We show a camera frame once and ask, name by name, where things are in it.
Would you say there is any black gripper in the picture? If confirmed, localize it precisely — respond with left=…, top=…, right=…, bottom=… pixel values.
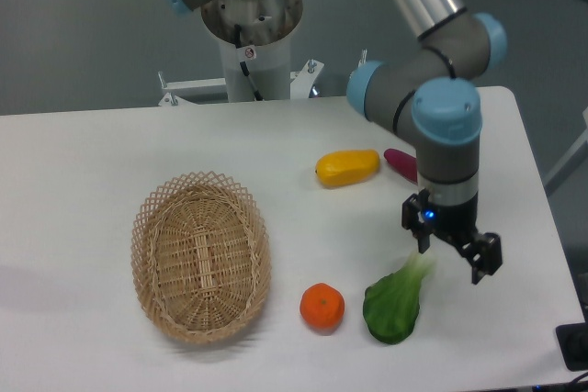
left=401, top=190, right=503, bottom=285

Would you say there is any green leafy vegetable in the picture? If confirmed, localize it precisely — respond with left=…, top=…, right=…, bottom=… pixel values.
left=362, top=252, right=435, bottom=345

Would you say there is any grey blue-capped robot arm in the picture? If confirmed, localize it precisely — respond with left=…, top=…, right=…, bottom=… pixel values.
left=167, top=0, right=508, bottom=282

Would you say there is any purple-red sweet potato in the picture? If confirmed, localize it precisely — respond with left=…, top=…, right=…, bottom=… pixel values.
left=383, top=149, right=418, bottom=184

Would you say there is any yellow mango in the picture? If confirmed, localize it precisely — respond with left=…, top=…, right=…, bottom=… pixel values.
left=315, top=150, right=380, bottom=187

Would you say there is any orange tangerine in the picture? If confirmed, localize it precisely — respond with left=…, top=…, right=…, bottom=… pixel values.
left=300, top=283, right=345, bottom=330

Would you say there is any white table leg right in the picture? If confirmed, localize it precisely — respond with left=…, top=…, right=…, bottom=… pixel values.
left=542, top=109, right=587, bottom=197

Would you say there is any black device at table edge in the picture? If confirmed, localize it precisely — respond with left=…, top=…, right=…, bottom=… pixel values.
left=555, top=322, right=587, bottom=372

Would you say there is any woven wicker basket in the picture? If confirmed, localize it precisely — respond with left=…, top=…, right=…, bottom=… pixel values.
left=130, top=172, right=271, bottom=344

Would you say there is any white metal base frame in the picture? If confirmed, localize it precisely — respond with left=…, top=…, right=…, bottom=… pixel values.
left=157, top=49, right=371, bottom=107

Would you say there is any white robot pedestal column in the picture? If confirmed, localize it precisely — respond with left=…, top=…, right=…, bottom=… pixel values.
left=201, top=0, right=303, bottom=101

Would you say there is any black cable on pedestal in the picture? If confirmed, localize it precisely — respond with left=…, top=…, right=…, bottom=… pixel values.
left=233, top=23, right=265, bottom=102

